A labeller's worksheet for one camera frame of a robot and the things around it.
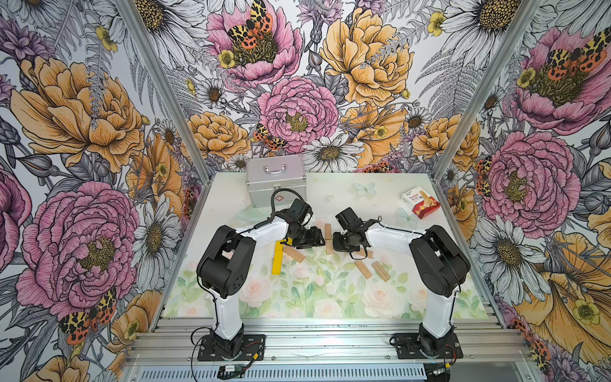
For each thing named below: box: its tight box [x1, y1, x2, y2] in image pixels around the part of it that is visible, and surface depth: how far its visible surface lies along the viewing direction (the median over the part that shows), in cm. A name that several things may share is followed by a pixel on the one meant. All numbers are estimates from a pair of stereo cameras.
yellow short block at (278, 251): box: [273, 240, 285, 258], surface depth 96 cm
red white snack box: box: [400, 186, 442, 220], surface depth 110 cm
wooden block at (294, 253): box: [283, 245, 306, 264], surface depth 96 cm
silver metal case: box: [245, 154, 307, 208], surface depth 105 cm
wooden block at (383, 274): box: [371, 261, 391, 283], surface depth 91 cm
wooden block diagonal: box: [354, 260, 374, 280], surface depth 92 cm
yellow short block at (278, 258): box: [271, 241, 285, 276], surface depth 96 cm
